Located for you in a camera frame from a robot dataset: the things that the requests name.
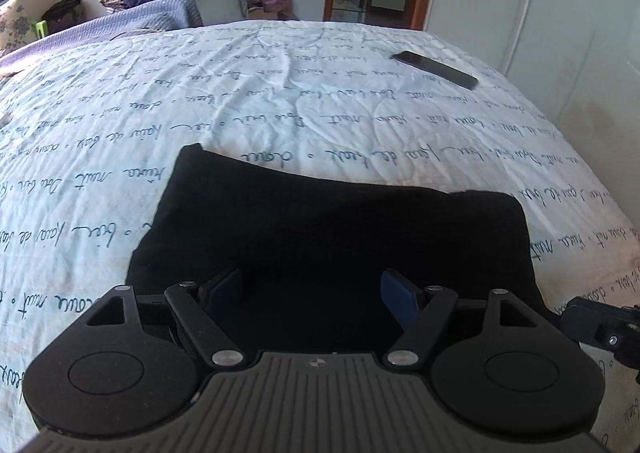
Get floral pillow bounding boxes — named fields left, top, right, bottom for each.
left=0, top=0, right=32, bottom=57

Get white wardrobe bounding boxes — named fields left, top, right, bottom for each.
left=424, top=0, right=640, bottom=214

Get black smartphone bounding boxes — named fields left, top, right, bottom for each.
left=390, top=50, right=480, bottom=92

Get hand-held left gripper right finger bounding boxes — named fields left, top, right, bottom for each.
left=380, top=269, right=552, bottom=369

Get dark brown bag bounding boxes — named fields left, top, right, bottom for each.
left=41, top=0, right=84, bottom=35

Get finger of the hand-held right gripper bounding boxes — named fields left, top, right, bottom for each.
left=559, top=296, right=640, bottom=384

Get grey cloth bundle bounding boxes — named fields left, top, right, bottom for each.
left=192, top=0, right=257, bottom=27

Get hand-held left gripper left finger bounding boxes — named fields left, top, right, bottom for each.
left=81, top=267, right=245, bottom=369

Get black pants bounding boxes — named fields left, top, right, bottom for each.
left=125, top=143, right=547, bottom=364

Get white script-printed quilt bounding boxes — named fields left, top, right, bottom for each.
left=0, top=20, right=640, bottom=453

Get purple knit blanket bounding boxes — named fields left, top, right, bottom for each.
left=0, top=0, right=204, bottom=80

